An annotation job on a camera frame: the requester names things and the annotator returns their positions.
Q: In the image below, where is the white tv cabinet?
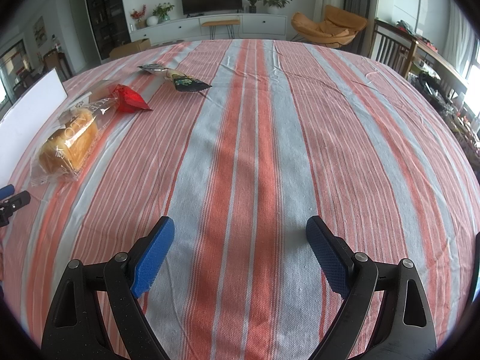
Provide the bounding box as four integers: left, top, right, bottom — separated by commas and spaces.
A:
129, 13, 287, 46

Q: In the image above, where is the white cardboard storage box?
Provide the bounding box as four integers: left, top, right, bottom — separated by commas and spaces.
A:
0, 69, 68, 187

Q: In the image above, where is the small potted plant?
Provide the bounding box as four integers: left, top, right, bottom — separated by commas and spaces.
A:
247, 0, 258, 13

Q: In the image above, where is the orange lounge chair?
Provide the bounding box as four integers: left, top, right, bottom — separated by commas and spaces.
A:
290, 5, 368, 49

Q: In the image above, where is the small wooden stool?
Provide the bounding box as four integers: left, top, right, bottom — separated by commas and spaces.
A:
201, 19, 241, 40

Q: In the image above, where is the red flower vase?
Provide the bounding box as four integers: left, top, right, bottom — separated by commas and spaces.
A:
130, 4, 146, 29

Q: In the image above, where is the brown cardboard box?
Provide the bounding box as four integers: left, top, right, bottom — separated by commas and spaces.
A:
109, 38, 151, 60

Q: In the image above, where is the striped pink grey tablecloth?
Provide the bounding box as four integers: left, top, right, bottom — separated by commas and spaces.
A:
1, 40, 479, 359

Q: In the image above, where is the cluttered wooden side table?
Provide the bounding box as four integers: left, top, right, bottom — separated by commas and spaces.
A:
408, 35, 479, 164

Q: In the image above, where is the dark wooden chair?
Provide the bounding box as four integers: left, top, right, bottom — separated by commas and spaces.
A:
368, 19, 418, 79

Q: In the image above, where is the red snack packet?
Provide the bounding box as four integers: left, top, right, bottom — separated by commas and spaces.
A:
112, 85, 151, 113

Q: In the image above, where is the bagged bread loaf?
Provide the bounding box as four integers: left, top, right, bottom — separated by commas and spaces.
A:
30, 80, 119, 186

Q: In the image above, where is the black smartphone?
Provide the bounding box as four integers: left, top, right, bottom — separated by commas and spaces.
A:
465, 233, 480, 307

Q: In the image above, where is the leafy plant white pot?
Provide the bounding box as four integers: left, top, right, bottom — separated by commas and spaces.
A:
260, 0, 292, 15

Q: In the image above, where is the black tall cabinet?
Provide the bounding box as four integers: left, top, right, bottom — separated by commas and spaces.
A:
85, 0, 130, 62

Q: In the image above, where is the green potted plant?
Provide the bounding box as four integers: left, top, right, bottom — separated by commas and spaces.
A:
152, 2, 175, 23

